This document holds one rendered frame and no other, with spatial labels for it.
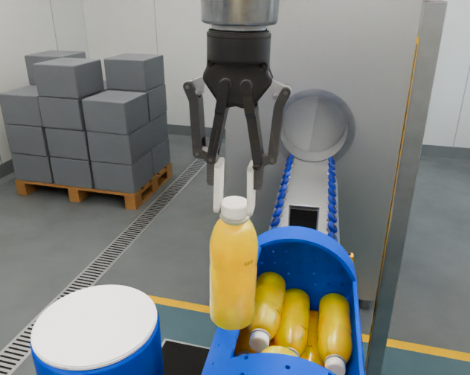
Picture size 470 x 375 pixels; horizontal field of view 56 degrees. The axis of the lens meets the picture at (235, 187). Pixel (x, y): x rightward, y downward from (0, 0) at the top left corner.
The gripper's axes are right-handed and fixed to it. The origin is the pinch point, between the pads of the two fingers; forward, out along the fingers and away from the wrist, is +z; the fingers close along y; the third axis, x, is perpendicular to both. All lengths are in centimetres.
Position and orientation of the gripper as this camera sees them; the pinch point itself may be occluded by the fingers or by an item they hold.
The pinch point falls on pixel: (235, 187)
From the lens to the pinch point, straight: 59.9
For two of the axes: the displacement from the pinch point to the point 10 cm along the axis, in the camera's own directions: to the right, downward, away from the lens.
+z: -0.2, 9.1, 4.1
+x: -1.9, 3.9, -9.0
